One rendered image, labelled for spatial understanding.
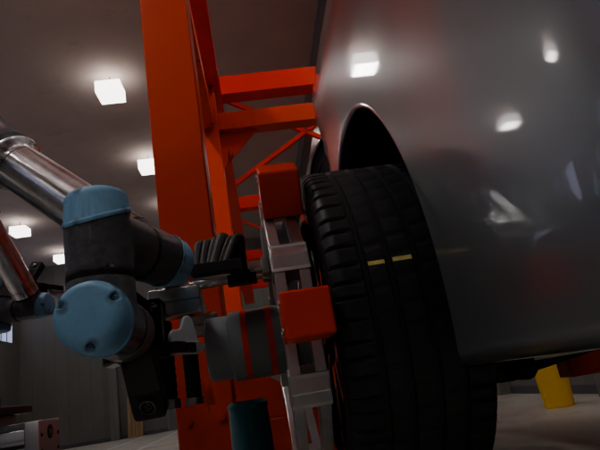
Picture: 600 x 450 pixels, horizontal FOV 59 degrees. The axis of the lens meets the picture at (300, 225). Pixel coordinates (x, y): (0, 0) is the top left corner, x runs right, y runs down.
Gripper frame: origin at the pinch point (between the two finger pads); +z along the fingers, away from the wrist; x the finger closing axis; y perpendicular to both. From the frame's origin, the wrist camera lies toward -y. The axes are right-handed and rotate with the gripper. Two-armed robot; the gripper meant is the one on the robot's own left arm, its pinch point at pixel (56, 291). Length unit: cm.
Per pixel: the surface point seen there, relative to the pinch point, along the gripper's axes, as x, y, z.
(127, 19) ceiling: -247, -506, 457
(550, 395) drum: 298, 63, 546
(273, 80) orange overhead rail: 35, -216, 221
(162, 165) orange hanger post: 57, -31, -33
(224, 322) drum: 91, 24, -75
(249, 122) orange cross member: 29, -147, 163
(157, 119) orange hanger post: 54, -47, -34
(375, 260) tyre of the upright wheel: 123, 17, -96
